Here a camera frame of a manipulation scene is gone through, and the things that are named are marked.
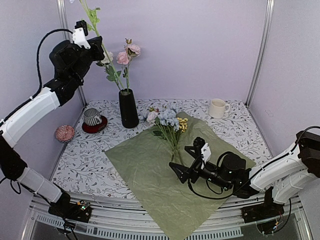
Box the small blue flower stem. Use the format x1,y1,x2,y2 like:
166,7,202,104
68,0,126,91

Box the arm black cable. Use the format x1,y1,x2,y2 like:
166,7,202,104
187,126,320,200
0,28,76,126

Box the striped black white cup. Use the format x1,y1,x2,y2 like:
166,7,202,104
83,108,102,127

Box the yellow daisy sprig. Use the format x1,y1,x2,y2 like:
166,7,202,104
177,117,188,133

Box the floral patterned tablecloth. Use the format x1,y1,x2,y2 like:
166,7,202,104
51,99,272,199

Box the aluminium frame post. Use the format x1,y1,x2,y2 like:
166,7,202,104
245,0,275,109
56,0,87,108

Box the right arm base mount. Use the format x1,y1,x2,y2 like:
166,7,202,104
241,186,285,235

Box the black cylindrical vase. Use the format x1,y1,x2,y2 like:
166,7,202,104
118,88,139,129

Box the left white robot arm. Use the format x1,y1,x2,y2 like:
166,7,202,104
0,36,105,217

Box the white rose stem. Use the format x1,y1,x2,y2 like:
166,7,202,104
95,51,124,91

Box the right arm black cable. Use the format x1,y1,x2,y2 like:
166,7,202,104
187,126,320,200

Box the left aluminium frame post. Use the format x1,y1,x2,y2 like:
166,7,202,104
56,0,87,108

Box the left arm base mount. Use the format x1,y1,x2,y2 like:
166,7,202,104
48,188,92,223

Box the green and peach wrapping paper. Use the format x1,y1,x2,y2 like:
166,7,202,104
103,111,256,240

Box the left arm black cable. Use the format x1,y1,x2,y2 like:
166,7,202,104
0,28,76,126

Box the pink rose stem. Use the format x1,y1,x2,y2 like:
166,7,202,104
116,38,141,93

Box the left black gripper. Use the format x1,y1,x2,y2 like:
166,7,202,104
71,35,106,82

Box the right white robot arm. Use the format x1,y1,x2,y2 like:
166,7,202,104
169,127,320,218

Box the peach paper flower bouquet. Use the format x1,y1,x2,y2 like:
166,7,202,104
138,104,184,165

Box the aluminium front rail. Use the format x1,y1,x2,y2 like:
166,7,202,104
21,193,316,240

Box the pink patterned ball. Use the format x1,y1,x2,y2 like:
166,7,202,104
55,125,75,143

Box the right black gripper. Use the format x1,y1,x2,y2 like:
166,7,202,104
169,146,231,191

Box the cream ceramic mug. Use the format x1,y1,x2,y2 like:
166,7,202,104
208,98,231,119

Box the right aluminium frame post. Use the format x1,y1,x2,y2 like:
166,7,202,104
245,0,275,109

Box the red round coaster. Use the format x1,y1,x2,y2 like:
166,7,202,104
81,115,108,134

